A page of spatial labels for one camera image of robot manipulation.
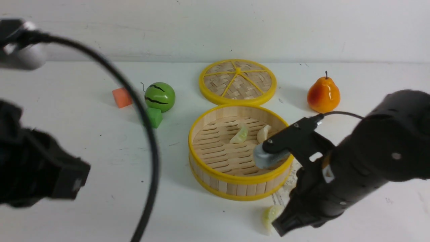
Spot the orange foam cube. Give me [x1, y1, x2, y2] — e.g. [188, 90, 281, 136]
[112, 88, 133, 109]

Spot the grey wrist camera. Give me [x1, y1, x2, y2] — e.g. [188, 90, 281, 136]
[253, 114, 336, 169]
[0, 18, 47, 71]

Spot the light green dumpling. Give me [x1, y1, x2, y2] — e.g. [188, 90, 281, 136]
[230, 124, 248, 144]

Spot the bamboo steamer tray yellow rim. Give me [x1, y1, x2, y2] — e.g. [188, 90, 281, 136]
[188, 105, 294, 201]

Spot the white dumpling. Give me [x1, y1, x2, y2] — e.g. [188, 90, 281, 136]
[257, 125, 272, 144]

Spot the yellowish green dumpling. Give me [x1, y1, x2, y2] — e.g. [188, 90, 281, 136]
[261, 205, 284, 236]

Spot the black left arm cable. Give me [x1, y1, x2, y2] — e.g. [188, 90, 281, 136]
[20, 30, 160, 242]

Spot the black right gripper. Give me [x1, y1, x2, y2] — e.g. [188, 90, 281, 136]
[272, 89, 430, 236]

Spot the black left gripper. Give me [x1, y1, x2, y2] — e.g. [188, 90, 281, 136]
[0, 100, 91, 208]

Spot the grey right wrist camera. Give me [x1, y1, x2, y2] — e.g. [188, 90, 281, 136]
[253, 114, 336, 169]

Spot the green toy watermelon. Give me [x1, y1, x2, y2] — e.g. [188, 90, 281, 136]
[141, 82, 176, 113]

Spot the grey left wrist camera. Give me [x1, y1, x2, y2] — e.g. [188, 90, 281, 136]
[0, 18, 47, 71]

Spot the green foam cube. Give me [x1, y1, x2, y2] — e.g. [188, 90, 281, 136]
[146, 107, 163, 129]

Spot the orange toy pear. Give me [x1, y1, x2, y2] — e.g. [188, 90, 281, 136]
[307, 71, 341, 113]

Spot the bamboo steamer lid yellow rim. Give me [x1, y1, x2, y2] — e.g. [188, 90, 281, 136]
[198, 59, 277, 106]

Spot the pale green dumpling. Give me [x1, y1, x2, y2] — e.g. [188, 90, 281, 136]
[284, 180, 297, 193]

